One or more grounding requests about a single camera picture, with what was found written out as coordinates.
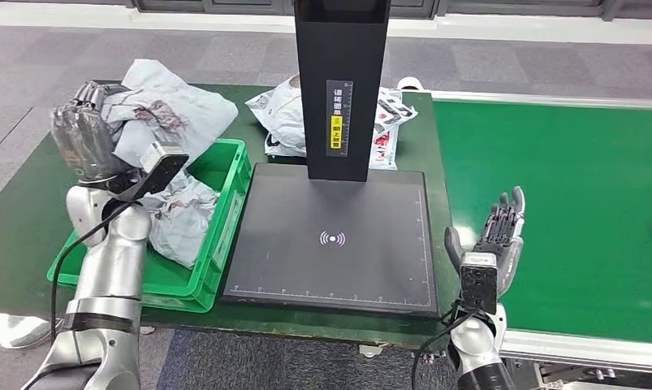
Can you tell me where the dark blue floor mat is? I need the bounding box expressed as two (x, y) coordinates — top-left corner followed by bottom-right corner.
(154, 329), (459, 390)

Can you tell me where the black scanner column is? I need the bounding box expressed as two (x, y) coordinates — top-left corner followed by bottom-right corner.
(293, 0), (394, 184)

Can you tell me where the black right camera cable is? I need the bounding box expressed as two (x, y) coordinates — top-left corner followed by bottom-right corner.
(410, 306), (480, 390)

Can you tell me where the white printed mailer bag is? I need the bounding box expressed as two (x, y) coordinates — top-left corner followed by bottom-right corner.
(244, 75), (310, 160)

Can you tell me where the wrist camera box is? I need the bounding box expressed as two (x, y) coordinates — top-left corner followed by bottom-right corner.
(459, 251), (500, 316)
(126, 141), (191, 203)

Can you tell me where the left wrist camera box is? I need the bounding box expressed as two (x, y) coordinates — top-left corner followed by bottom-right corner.
(126, 141), (191, 203)

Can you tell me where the grey yellow ruler label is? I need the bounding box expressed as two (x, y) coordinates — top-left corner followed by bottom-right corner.
(325, 80), (355, 158)

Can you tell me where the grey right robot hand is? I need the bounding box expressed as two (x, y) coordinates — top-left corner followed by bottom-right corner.
(443, 185), (527, 300)

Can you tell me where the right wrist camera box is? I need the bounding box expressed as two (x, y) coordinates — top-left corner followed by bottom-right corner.
(459, 251), (500, 316)

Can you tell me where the dark green work table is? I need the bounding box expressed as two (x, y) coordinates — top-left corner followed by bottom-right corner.
(0, 83), (461, 351)

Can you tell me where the grey parcel bag dark print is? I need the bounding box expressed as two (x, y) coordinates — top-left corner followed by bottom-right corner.
(101, 58), (240, 173)

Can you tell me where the silver round foot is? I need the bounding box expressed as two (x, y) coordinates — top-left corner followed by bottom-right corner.
(0, 313), (63, 350)

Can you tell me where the grey glass partition frame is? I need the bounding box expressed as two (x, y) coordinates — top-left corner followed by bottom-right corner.
(0, 0), (652, 23)

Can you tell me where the green plastic crate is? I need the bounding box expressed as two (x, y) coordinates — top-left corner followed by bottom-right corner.
(46, 138), (253, 315)

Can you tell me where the aluminium conveyor frame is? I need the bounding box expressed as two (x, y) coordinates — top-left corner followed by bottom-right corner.
(429, 90), (652, 390)

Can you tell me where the white mailer bag red print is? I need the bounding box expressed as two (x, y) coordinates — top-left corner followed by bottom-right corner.
(368, 89), (420, 171)

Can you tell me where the black left camera cable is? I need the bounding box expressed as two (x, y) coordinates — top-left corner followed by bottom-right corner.
(50, 199), (136, 345)

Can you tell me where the black scanner base plate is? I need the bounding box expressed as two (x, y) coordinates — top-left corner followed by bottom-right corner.
(218, 162), (441, 319)

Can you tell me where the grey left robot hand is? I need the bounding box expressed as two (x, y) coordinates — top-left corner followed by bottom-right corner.
(50, 80), (138, 184)

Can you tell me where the black camera cable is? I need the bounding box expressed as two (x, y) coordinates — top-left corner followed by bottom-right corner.
(50, 199), (136, 345)
(410, 306), (480, 390)

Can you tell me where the green conveyor belt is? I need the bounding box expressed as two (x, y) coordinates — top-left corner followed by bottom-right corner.
(433, 100), (652, 345)

